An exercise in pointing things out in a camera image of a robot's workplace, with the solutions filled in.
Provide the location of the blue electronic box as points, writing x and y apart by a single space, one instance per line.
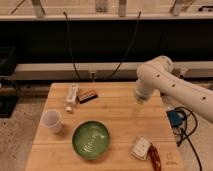
174 118

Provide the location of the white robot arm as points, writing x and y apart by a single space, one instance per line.
156 74

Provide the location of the white plastic cup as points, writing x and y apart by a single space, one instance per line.
51 119

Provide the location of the wall power outlet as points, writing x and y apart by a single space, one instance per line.
92 75

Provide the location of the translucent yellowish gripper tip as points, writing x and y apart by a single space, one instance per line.
138 105

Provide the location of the white square packet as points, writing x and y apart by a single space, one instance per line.
140 148

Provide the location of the brown black block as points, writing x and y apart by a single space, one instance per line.
87 96

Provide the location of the green ridged bowl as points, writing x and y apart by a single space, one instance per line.
91 140

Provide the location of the small white cube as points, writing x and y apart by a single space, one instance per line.
69 109

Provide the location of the dark red brown tool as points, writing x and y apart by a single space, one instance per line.
155 159

